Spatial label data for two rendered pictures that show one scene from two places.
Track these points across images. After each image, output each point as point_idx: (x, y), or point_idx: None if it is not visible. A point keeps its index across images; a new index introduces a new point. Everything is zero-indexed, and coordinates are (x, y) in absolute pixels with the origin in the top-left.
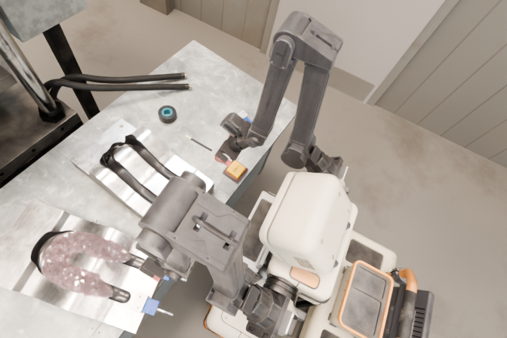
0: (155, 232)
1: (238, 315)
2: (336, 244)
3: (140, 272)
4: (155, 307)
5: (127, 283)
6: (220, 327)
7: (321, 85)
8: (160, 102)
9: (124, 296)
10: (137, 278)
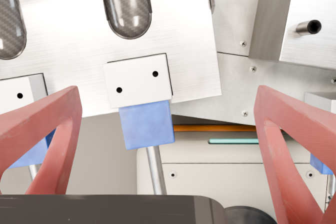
0: None
1: (173, 188)
2: None
3: (101, 36)
4: (27, 159)
5: (45, 13)
6: (145, 170)
7: None
8: None
9: (7, 35)
10: (78, 39)
